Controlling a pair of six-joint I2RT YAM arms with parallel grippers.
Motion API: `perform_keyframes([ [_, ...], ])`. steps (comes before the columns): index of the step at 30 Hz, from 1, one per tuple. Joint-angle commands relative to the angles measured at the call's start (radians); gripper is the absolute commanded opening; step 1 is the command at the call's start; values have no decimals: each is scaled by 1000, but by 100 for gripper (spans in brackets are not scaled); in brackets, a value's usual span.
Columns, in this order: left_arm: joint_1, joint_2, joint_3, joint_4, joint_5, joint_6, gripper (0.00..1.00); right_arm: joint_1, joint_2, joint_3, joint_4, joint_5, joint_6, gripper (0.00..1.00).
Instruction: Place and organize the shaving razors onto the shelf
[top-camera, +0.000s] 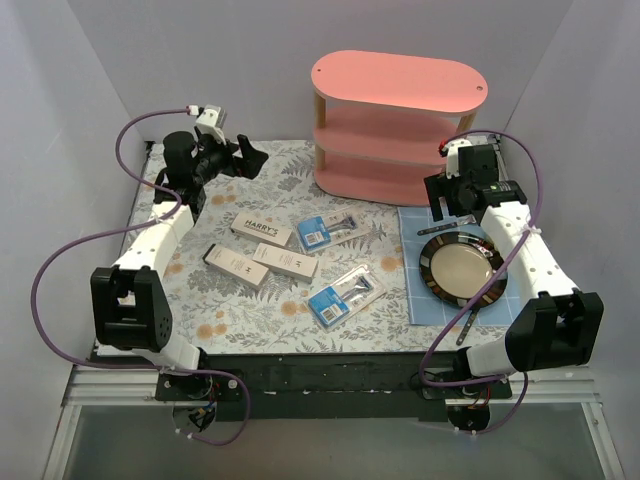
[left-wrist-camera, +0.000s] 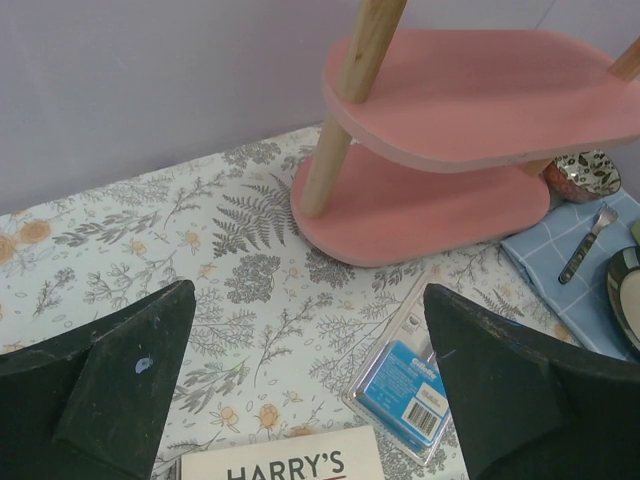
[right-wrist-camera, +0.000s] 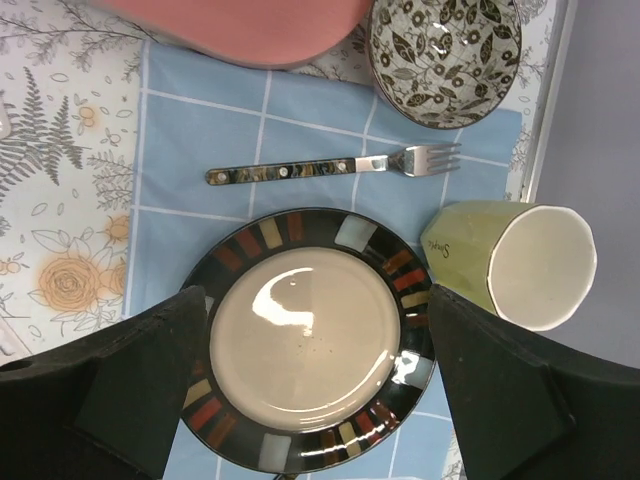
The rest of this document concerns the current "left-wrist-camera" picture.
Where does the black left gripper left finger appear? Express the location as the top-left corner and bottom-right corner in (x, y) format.
(1, 280), (196, 479)

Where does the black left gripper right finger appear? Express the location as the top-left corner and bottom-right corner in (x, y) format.
(423, 284), (639, 479)

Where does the Gillette razor blister pack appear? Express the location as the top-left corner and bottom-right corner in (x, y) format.
(342, 273), (451, 466)

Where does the white Harry's razor box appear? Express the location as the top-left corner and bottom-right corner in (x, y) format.
(177, 426), (385, 480)

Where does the pink three-tier wooden shelf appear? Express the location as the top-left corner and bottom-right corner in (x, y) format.
(291, 1), (639, 267)

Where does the blue checkered cloth napkin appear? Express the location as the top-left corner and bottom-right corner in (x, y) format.
(501, 191), (639, 361)

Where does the dark rimmed cream plate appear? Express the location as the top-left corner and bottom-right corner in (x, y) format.
(606, 246), (639, 360)

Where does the floral patterned tablecloth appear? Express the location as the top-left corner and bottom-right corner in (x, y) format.
(1, 128), (571, 479)

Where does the floral patterned ceramic bowl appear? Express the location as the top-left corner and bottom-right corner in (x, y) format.
(543, 150), (621, 204)

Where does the metal fork dark handle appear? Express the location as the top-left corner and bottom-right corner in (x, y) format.
(558, 207), (618, 285)

